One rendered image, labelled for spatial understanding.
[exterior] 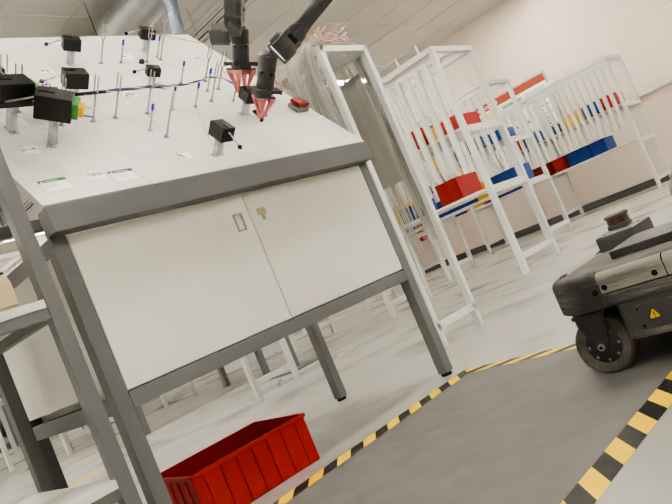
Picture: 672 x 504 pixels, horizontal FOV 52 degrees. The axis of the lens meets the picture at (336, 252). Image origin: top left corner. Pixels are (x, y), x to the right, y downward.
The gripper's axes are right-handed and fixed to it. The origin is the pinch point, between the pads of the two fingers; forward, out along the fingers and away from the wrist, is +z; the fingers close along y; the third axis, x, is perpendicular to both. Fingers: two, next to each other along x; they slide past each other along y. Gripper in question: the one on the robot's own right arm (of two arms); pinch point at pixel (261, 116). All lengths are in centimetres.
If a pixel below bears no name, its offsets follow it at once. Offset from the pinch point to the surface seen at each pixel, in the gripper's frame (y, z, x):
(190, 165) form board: 34.9, 7.9, 22.4
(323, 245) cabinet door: -6.6, 31.7, 35.7
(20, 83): 75, -10, 5
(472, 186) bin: -285, 95, -142
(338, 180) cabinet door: -21.2, 16.6, 19.4
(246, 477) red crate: 37, 76, 75
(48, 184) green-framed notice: 75, 9, 28
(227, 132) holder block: 23.7, -1.1, 21.3
